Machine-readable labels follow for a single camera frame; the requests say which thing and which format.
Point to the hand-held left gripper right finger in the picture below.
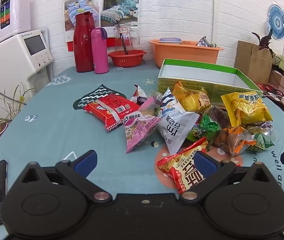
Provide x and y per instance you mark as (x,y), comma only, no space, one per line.
(204,161)

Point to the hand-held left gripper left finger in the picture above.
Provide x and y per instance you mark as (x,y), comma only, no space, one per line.
(85,161)

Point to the red yellow snack packet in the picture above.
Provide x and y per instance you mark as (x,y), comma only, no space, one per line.
(179,170)

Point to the orange snack packet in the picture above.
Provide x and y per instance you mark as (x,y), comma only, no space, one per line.
(232,140)

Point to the white navy snack packet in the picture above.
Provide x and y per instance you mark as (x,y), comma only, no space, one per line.
(174,127)

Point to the pink snack packet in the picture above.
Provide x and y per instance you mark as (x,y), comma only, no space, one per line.
(139,130)

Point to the orange yellow pastry packet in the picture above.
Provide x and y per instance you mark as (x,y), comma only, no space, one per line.
(189,100)

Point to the clear date packet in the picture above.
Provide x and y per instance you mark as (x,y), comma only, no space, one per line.
(157,100)

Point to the green cardboard box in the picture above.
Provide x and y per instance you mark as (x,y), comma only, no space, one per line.
(172,85)

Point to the green snack packet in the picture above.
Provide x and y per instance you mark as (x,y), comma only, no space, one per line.
(204,127)

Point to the green pyramid packet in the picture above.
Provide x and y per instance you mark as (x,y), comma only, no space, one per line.
(260,142)

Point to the teal printed tablecloth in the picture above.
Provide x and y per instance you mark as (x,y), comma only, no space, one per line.
(57,130)

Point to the dark brown clear packet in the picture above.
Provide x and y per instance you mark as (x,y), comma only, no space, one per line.
(218,115)

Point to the large red snack packet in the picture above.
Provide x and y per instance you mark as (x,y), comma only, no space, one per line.
(107,110)

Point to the red envelopes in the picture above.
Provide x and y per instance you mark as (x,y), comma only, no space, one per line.
(269,88)

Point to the small brown cardboard box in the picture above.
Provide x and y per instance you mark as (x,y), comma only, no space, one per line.
(282,81)

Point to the white red nut packet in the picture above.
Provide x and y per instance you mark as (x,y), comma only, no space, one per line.
(139,92)

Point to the red plastic basin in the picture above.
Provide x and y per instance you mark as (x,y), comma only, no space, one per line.
(127,61)

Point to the pink insulated bottle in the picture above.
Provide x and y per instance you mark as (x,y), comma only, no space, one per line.
(99,52)

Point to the orange plastic basin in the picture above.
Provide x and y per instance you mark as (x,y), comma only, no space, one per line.
(177,53)

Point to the ceramic bowl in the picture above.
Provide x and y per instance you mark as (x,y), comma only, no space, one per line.
(213,45)

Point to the red thermos flask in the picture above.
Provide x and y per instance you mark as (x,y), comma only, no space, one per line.
(82,45)

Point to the metal bowl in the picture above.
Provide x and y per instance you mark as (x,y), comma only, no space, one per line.
(203,42)

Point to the dark spoon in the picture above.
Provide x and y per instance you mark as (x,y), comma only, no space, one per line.
(124,45)

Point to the purple leafed plant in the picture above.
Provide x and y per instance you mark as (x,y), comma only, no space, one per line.
(265,40)

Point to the blue lidded container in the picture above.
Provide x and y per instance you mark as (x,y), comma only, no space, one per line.
(170,40)

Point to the white machine with screen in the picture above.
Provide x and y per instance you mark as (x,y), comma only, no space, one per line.
(7,62)

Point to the glass jar with spoon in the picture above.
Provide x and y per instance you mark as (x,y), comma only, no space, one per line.
(130,37)

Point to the large blue patterned wall plate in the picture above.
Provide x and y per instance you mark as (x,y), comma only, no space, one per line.
(277,20)

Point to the white wall pipe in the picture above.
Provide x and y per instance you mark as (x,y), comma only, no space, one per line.
(215,10)

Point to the bedding wall poster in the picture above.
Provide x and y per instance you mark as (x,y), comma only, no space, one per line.
(117,5)

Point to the white wall water purifier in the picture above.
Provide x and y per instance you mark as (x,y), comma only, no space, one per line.
(19,5)

